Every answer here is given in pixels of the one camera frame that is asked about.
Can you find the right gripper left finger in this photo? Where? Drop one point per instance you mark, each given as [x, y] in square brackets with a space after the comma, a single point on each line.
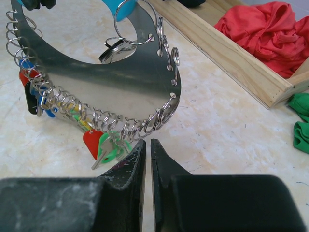
[112, 202]

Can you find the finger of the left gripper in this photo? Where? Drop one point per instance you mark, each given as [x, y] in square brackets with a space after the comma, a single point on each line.
[47, 3]
[31, 4]

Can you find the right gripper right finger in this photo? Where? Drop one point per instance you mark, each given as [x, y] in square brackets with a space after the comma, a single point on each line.
[184, 202]

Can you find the bunch of coloured keys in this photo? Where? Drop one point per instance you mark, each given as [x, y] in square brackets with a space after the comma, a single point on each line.
[105, 145]

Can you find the wooden tray rack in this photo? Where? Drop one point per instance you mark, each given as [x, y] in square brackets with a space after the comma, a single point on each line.
[196, 25]

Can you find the green crumpled cloth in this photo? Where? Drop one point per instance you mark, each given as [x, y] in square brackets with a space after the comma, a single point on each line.
[299, 102]

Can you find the red crumpled cloth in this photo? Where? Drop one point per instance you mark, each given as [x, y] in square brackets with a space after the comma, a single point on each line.
[269, 32]

